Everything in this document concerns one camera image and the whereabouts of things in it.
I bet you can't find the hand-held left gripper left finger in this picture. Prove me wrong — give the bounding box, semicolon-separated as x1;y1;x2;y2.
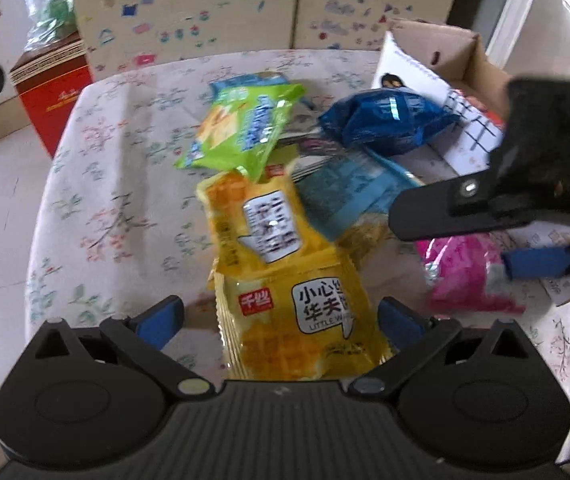
32;296;213;401

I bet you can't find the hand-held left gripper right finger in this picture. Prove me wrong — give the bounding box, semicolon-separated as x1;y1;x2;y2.
347;296;538;401

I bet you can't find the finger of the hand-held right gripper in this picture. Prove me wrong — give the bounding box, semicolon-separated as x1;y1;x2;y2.
389;169;561;242
501;232;570;281

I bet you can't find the pink snack bag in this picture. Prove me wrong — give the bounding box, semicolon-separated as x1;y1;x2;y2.
415;234;528;316

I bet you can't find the blue foil snack bag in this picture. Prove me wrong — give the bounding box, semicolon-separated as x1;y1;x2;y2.
317;87;461;157

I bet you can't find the yellow waffle packet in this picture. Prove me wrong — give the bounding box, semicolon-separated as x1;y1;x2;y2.
213;252;391;381
196;170;338;266

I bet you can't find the silver foil snack packet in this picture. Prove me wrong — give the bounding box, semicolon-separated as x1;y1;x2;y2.
290;137;353;181

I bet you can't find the cardboard box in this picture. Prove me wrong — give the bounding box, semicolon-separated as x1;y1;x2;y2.
371;19;570;307

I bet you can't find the green chip bag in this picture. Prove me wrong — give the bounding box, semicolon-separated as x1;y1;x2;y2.
174;81;307;183

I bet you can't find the light blue snack packet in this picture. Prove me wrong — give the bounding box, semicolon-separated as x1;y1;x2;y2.
295;152;423;256
209;72;286;98

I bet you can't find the red gift box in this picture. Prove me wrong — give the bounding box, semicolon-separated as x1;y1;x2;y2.
9;39;94;158

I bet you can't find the beige cabinet with stickers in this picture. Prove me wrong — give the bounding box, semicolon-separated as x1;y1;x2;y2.
61;0;468;81

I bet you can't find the clear plastic bag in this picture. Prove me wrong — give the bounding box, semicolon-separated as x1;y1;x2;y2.
21;0;80;56

